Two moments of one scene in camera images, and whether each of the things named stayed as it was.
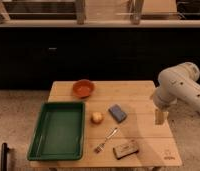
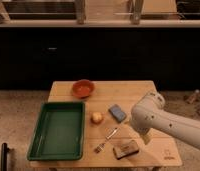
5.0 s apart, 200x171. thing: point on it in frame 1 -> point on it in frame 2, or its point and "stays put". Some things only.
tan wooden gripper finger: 160,116 -> 145,138
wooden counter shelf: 99,13 stays put
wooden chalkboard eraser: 126,149 stays put
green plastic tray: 59,133 stays put
